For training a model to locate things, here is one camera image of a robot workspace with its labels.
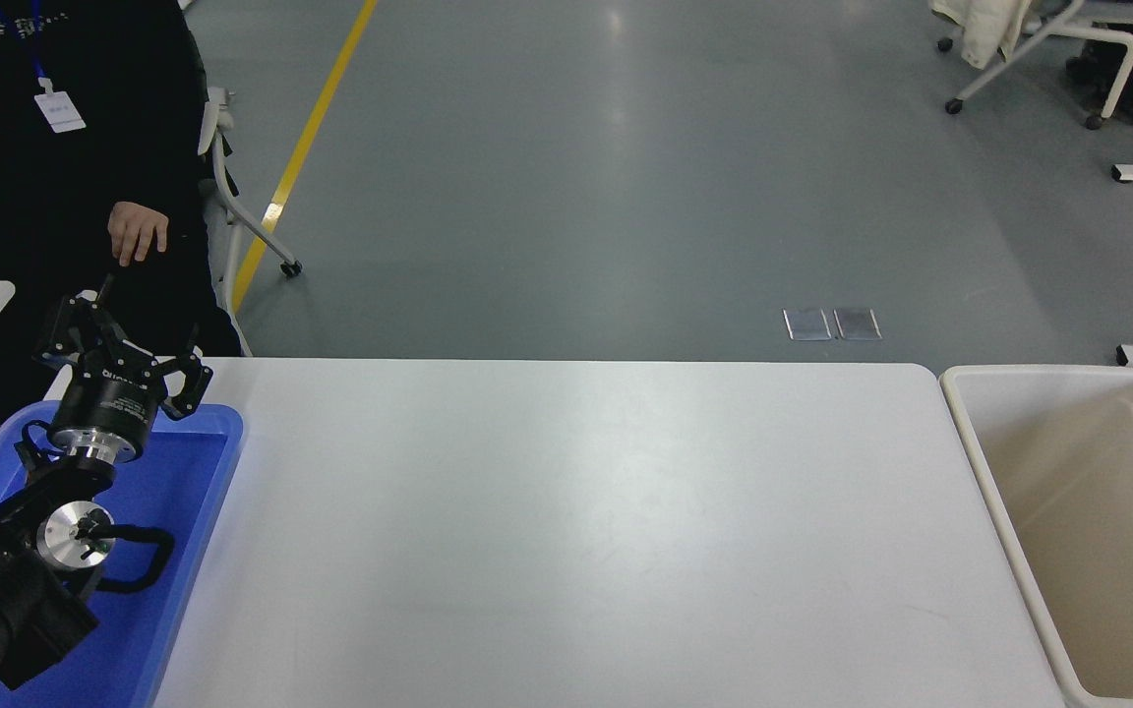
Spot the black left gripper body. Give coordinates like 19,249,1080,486
51,366,166,455

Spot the person's left hand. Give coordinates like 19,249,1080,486
107,202,170,267

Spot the blue plastic tray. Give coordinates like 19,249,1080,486
0,401,245,708

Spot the grey wheeled chair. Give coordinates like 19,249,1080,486
198,87,304,357

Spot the white name badge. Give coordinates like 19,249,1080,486
33,79,88,134

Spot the silver floor plate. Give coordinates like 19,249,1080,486
783,308,832,341
833,307,882,341

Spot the white wheeled chair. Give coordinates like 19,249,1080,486
935,0,1133,131

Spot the cream puffy jacket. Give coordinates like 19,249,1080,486
930,0,1032,70

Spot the large pale bin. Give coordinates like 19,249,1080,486
938,362,1133,708

